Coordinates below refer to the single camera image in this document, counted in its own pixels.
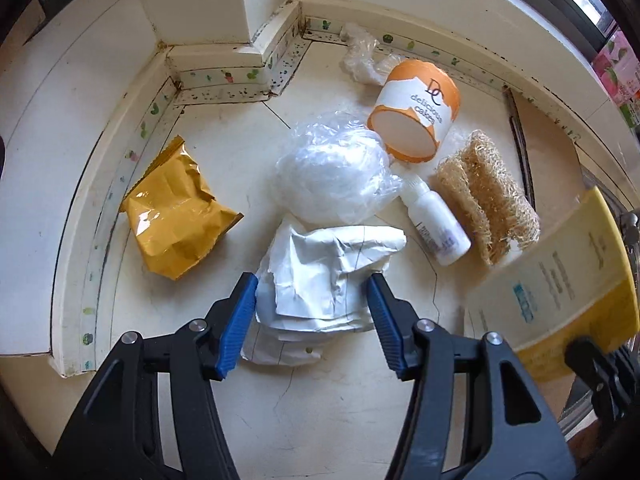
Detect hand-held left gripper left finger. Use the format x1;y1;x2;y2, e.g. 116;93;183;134
52;271;261;480

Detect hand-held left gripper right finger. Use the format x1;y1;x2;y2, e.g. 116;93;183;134
366;272;578;480

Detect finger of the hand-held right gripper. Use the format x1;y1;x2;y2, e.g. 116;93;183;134
564;337;633;428

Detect white paper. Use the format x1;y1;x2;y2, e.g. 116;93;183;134
240;215;408;367

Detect yellow cardboard box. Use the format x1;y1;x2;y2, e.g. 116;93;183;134
465;185;640;383

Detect yellow foil packet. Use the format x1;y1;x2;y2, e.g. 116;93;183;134
120;135;245;281

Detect orange white paper cup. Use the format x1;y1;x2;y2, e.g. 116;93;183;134
366;58;461;163

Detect white plastic wrap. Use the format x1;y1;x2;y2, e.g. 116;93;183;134
340;22;398;86

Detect small white bottle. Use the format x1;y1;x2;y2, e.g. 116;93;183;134
397;177;472;266

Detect loofah sponge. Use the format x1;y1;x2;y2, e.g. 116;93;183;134
432;130;542;266

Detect clear plastic bag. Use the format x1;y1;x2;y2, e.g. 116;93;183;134
275;110;403;223

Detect pink detergent bottle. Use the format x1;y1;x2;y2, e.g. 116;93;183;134
592;30;640;111

